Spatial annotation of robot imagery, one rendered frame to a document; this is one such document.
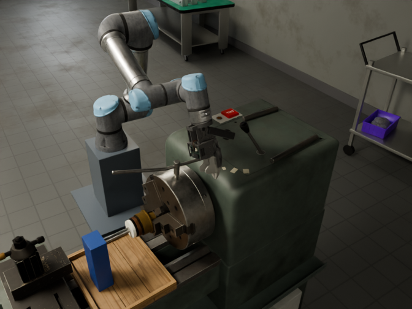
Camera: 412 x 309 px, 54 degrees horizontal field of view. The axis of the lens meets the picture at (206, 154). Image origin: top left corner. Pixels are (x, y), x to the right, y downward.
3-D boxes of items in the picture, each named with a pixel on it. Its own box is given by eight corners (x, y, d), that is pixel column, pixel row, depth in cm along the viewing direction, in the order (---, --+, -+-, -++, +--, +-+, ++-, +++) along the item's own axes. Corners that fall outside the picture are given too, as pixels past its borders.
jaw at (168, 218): (175, 207, 154) (193, 221, 146) (176, 217, 157) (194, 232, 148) (150, 219, 149) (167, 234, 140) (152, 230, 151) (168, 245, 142)
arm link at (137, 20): (115, 111, 193) (113, 6, 153) (144, 105, 200) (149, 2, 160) (124, 128, 187) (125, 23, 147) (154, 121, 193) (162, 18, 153)
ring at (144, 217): (146, 202, 154) (125, 211, 150) (159, 215, 148) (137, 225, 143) (148, 220, 159) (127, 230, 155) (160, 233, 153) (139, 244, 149)
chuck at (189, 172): (169, 203, 182) (171, 148, 162) (211, 251, 163) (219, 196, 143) (163, 206, 180) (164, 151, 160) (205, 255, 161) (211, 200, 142)
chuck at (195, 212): (163, 206, 180) (164, 151, 160) (205, 255, 161) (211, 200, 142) (145, 214, 176) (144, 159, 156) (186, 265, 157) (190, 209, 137)
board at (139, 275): (131, 232, 177) (130, 225, 174) (176, 288, 153) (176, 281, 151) (65, 264, 162) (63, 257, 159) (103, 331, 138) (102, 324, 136)
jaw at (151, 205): (166, 202, 160) (155, 174, 160) (171, 202, 156) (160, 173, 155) (141, 213, 154) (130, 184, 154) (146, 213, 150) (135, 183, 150)
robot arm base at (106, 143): (91, 140, 194) (87, 122, 189) (120, 132, 201) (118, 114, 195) (102, 156, 184) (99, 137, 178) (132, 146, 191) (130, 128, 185)
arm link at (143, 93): (85, 10, 148) (137, 96, 124) (114, 7, 153) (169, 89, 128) (87, 37, 157) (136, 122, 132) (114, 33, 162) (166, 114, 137)
